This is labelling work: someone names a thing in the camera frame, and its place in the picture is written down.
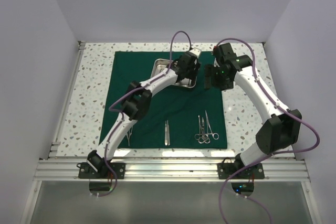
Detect small steel hemostat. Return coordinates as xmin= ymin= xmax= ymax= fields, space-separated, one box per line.
xmin=194 ymin=116 xmax=207 ymax=144

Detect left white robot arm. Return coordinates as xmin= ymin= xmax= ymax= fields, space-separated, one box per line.
xmin=87 ymin=48 xmax=201 ymax=178

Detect green surgical cloth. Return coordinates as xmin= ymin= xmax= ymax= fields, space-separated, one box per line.
xmin=106 ymin=51 xmax=227 ymax=149

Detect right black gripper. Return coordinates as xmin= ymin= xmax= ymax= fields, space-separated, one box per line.
xmin=205 ymin=63 xmax=234 ymax=91

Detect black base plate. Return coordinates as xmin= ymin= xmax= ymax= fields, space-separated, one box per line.
xmin=217 ymin=157 xmax=265 ymax=179
xmin=76 ymin=162 xmax=125 ymax=179

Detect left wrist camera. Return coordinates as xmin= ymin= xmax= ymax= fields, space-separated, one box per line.
xmin=189 ymin=48 xmax=202 ymax=58

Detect stainless steel tray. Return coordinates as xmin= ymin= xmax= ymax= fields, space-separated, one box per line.
xmin=150 ymin=59 xmax=197 ymax=89

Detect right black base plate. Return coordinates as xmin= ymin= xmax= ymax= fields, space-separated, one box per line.
xmin=217 ymin=157 xmax=265 ymax=179

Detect aluminium rail frame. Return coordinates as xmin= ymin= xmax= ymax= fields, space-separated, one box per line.
xmin=21 ymin=42 xmax=322 ymax=223

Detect steel scalpel handle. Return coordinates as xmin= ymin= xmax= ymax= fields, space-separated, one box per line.
xmin=164 ymin=120 xmax=168 ymax=146
xmin=167 ymin=120 xmax=170 ymax=146

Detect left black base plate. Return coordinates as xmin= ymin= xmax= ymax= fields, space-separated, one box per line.
xmin=76 ymin=162 xmax=125 ymax=179

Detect steel forceps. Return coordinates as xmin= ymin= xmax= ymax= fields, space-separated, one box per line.
xmin=126 ymin=128 xmax=133 ymax=146

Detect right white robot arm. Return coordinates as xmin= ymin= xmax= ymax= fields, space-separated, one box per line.
xmin=204 ymin=55 xmax=302 ymax=178

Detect steel surgical scissors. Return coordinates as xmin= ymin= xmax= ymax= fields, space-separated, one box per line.
xmin=197 ymin=118 xmax=210 ymax=144

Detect long steel hemostat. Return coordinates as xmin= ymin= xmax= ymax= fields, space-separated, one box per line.
xmin=205 ymin=111 xmax=219 ymax=140

